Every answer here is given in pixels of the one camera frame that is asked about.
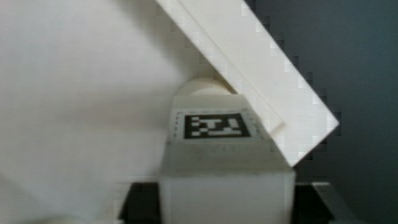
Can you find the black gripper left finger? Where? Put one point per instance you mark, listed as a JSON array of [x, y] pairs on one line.
[[141, 205]]

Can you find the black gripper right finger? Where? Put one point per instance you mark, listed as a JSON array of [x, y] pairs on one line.
[[318, 205]]

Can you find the white leg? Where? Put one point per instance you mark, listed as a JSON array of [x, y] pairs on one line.
[[226, 178]]

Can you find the white square tabletop part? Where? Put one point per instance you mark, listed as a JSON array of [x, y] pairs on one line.
[[98, 57]]

